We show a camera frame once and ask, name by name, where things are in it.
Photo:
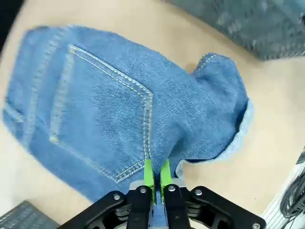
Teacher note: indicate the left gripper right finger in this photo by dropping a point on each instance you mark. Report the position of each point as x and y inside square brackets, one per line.
[174, 202]

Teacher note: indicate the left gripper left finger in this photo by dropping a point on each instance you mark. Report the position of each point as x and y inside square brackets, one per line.
[143, 202]

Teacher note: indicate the grey plastic woven basket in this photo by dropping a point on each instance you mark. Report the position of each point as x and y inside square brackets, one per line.
[250, 28]
[21, 217]

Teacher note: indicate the dark blue denim shorts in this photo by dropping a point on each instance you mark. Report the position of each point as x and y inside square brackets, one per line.
[107, 107]

